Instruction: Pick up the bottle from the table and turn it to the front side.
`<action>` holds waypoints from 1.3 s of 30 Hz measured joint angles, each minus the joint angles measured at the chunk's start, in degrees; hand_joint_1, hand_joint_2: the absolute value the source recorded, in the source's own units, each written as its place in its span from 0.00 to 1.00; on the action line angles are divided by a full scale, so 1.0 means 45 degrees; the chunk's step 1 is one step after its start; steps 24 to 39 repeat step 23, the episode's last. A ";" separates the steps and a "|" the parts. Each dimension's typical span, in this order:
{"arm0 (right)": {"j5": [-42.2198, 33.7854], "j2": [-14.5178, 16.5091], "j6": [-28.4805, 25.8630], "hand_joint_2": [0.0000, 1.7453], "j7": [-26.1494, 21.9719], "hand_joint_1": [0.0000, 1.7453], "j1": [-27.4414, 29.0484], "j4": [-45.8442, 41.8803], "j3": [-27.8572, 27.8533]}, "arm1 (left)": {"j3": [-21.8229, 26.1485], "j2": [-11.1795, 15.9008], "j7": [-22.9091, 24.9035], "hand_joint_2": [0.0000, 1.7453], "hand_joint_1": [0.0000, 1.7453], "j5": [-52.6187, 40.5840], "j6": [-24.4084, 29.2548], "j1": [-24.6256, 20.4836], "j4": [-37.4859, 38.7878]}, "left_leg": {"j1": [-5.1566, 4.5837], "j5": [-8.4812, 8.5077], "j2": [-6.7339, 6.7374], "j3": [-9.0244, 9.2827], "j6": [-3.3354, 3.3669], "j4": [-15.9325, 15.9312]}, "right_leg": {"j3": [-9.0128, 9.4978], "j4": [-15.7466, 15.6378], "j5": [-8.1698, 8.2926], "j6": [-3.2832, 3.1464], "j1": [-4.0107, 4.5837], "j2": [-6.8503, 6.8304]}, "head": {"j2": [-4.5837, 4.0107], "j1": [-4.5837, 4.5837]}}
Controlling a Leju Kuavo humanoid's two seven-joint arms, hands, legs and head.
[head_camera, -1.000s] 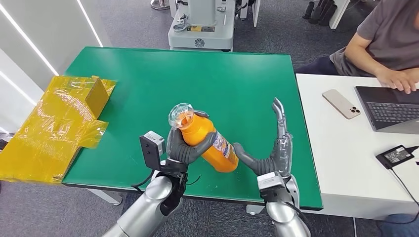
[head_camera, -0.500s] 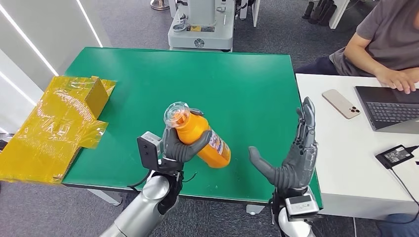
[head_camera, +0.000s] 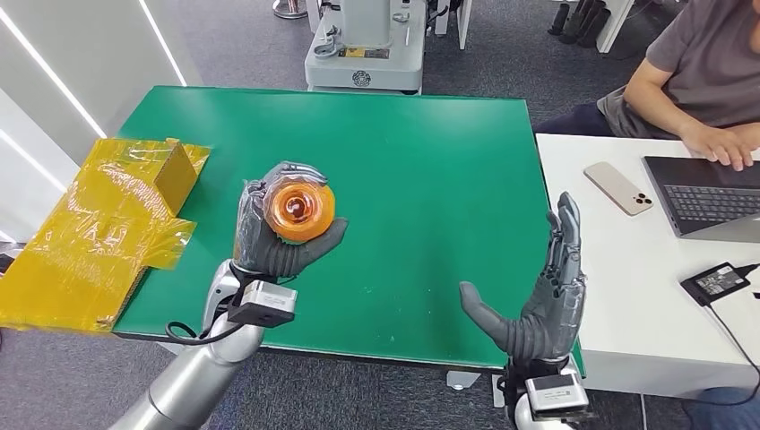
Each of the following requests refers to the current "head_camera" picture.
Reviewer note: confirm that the black power adapter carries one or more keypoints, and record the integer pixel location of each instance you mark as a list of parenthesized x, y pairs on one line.
[(715, 282)]

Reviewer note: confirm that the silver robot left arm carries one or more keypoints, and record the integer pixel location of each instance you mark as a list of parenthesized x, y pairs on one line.
[(196, 380)]

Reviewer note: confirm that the white desk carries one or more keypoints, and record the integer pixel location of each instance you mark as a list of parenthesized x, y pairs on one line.
[(614, 24)]

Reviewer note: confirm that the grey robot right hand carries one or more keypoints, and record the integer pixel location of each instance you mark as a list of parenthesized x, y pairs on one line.
[(552, 320)]

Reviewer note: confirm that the chrome stand base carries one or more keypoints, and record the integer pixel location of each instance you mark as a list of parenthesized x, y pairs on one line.
[(291, 9)]

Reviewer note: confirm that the white table foot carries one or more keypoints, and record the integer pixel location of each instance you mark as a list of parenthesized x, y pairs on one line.
[(497, 392), (463, 380)]

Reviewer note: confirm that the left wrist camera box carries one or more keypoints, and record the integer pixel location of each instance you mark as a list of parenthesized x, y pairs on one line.
[(267, 302)]

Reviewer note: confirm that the orange plastic bottle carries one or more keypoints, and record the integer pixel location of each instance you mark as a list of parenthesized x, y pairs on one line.
[(300, 208)]

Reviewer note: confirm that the yellow taped cardboard box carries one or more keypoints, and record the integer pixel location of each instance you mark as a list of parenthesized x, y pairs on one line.
[(101, 237)]

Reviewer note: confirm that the person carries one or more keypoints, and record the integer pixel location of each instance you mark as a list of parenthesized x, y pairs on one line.
[(706, 65)]

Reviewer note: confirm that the person's right hand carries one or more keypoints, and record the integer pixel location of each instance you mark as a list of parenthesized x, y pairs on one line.
[(718, 142)]

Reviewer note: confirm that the white robot base machine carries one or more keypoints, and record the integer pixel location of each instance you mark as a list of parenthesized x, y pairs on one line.
[(362, 65)]

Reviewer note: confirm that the grey laptop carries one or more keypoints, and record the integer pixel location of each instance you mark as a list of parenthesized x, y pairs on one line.
[(706, 199)]

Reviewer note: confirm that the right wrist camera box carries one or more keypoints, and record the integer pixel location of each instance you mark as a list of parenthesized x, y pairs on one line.
[(555, 392)]

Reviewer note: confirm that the black boot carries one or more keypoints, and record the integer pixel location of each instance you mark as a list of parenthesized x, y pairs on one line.
[(576, 24), (595, 28), (559, 18)]

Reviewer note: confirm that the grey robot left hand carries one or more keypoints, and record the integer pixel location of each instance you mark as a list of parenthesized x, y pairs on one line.
[(252, 237)]

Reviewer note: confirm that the beige smartphone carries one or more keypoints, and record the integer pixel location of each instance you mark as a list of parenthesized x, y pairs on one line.
[(618, 188)]

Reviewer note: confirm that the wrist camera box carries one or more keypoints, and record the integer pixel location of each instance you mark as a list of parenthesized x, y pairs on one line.
[(555, 392), (267, 302)]

